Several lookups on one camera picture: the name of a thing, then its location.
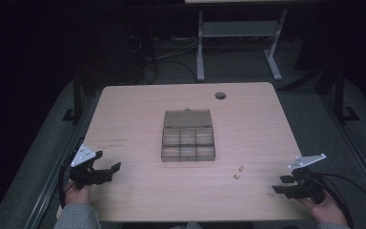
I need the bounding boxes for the person's right hand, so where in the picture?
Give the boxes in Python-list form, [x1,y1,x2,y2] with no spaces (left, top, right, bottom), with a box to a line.
[297,190,350,227]

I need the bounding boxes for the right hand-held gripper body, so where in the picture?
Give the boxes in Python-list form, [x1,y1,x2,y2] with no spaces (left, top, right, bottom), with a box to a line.
[287,153,328,205]

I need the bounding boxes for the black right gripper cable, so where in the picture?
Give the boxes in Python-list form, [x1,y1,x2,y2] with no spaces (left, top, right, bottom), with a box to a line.
[308,172,366,229]

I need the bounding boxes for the black metal stand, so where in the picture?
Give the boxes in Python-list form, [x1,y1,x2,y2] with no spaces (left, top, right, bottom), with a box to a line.
[61,72,84,124]
[333,62,361,124]

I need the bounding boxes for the black floor cables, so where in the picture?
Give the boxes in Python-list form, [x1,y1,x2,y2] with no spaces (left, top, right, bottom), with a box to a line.
[127,31,201,86]

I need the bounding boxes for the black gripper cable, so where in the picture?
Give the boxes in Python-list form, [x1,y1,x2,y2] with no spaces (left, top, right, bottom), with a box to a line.
[57,136,86,210]
[308,172,366,229]

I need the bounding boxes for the person's left hand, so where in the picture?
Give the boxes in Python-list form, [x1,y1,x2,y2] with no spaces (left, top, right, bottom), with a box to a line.
[63,180,92,206]

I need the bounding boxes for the clear plastic compartment box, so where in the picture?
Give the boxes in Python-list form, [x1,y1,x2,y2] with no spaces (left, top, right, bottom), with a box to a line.
[160,108,216,163]

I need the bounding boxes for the white metal desk frame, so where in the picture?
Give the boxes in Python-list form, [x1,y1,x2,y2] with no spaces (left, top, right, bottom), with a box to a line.
[195,9,289,83]

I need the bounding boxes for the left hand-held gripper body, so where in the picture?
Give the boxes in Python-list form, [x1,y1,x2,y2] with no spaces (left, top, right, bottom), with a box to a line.
[69,144,114,191]

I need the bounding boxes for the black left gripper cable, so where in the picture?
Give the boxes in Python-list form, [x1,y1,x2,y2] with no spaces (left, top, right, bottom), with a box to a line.
[57,136,86,210]

